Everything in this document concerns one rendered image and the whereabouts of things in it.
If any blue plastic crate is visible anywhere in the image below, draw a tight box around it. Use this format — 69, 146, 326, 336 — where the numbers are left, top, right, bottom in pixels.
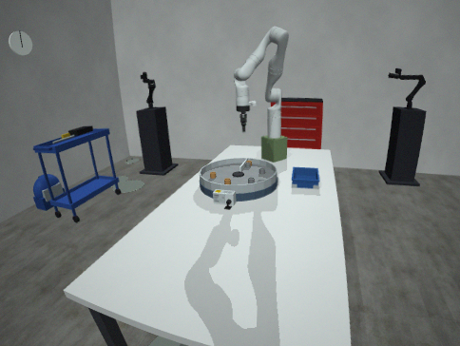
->
291, 167, 319, 189

